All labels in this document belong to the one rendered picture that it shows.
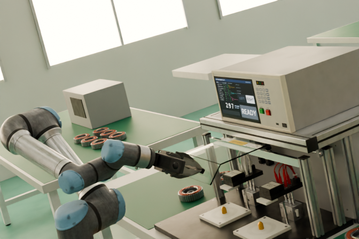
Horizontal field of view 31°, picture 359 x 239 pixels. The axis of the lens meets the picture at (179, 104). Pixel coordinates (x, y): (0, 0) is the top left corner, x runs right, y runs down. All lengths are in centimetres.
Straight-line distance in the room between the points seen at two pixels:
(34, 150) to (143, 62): 511
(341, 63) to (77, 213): 105
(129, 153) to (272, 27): 623
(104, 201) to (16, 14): 468
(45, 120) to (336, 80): 106
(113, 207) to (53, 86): 470
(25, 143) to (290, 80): 93
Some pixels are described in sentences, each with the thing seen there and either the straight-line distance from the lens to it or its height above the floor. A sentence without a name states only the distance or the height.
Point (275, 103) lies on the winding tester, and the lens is 224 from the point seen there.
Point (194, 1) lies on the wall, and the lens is 758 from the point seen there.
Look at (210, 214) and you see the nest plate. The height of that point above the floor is 78.
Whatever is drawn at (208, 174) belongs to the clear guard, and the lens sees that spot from 224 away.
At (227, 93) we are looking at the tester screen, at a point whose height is 123.
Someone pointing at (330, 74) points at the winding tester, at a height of 126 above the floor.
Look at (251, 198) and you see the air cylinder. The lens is 258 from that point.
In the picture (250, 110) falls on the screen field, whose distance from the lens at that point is 238.
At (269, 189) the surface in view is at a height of 92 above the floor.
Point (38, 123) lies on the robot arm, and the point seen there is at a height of 131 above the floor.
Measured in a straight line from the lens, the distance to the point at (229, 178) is 251.
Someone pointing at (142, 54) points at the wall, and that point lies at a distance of 725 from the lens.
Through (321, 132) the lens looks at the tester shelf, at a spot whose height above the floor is 112.
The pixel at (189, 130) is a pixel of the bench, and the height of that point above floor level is 75.
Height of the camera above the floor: 177
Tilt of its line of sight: 12 degrees down
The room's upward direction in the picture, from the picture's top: 13 degrees counter-clockwise
